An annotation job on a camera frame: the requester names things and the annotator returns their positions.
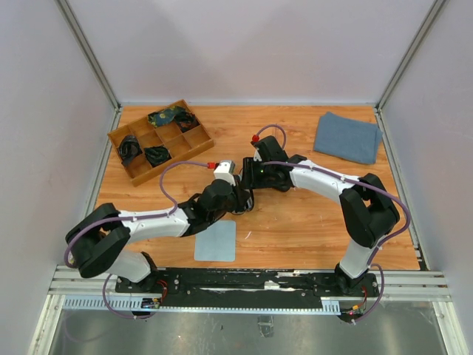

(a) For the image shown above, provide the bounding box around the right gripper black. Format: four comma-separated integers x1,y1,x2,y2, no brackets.
241,157,273,190

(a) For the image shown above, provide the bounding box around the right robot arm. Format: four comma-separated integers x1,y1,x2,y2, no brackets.
242,135,400,296

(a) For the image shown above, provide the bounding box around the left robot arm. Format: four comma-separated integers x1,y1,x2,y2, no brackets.
64,179,253,293

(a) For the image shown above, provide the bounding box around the left light blue cloth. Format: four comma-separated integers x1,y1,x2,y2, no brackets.
194,220,237,262

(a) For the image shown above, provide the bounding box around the black orange rolled tie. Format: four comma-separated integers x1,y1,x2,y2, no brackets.
174,111,198,132

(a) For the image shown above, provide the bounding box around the black dotted rolled tie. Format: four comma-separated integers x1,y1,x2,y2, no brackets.
144,146,171,167

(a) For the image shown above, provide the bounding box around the wooden divided organizer tray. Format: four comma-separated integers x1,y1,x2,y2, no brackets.
108,99,214,186

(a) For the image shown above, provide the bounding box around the folded blue towel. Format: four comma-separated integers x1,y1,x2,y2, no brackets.
313,112,383,165

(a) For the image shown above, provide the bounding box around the blue patterned rolled tie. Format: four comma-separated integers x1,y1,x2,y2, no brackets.
147,105,186,128

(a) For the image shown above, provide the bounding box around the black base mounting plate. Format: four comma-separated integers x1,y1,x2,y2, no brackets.
115,268,379,308

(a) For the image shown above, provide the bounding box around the black striped rolled tie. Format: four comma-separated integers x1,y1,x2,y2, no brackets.
118,135,143,167

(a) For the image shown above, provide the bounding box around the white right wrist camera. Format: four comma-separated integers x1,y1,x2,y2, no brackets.
251,134,262,162

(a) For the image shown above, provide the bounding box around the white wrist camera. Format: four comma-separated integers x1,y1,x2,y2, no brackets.
251,134,262,162
207,160,236,186

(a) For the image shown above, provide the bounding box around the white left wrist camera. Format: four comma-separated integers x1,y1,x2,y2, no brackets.
207,160,236,186

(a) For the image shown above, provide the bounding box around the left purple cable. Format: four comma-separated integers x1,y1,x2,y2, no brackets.
63,160,211,343

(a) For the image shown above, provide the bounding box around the aluminium front rail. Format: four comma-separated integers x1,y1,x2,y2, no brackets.
48,266,452,320

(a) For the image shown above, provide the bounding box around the right aluminium frame post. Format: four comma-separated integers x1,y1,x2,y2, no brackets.
375,0,450,112

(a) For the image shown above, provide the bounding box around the aluminium frame post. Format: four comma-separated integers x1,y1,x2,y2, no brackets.
375,0,450,112
54,0,123,112

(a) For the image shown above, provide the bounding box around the left aluminium frame post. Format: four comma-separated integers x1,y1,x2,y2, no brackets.
54,0,123,112

